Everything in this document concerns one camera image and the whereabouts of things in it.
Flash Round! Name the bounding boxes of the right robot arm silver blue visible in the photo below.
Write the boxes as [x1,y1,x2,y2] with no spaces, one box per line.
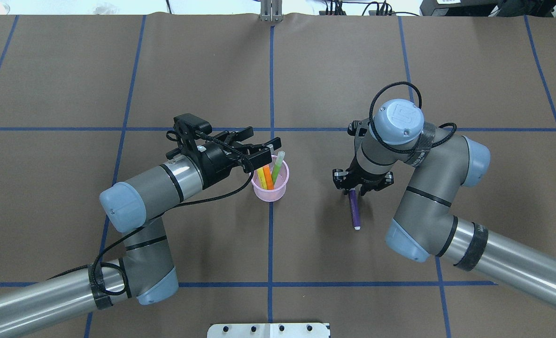
[332,99,556,310]

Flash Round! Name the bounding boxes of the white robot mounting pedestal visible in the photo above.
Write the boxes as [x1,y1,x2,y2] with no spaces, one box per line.
[207,323,332,338]

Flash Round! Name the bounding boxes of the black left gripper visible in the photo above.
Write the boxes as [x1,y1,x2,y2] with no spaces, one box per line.
[194,126,282,190]

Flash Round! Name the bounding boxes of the purple highlighter pen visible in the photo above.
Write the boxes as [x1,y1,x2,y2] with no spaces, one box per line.
[347,188,362,231]

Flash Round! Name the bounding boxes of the aluminium frame post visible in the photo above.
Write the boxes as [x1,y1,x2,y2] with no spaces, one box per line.
[258,0,284,23]

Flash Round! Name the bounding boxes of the green highlighter pen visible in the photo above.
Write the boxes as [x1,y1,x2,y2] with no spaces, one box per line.
[271,151,286,184]

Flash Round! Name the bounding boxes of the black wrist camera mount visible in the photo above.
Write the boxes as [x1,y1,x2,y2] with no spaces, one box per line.
[165,113,212,160]

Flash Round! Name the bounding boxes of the orange highlighter pen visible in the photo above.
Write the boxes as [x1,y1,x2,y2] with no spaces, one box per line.
[263,165,274,190]

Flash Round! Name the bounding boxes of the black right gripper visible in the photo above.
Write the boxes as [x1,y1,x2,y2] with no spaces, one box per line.
[332,160,394,196]

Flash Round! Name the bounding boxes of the yellow highlighter pen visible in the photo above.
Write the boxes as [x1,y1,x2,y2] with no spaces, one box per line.
[256,167,267,190]

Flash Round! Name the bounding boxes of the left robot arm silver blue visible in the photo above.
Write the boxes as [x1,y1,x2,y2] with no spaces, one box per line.
[0,127,169,298]

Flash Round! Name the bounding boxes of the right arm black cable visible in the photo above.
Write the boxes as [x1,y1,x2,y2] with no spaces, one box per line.
[368,82,458,154]

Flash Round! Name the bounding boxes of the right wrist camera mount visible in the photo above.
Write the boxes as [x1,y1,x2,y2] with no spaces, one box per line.
[347,118,370,138]

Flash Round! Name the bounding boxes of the pink mesh pen holder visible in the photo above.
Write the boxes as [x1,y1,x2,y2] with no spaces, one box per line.
[251,151,290,202]

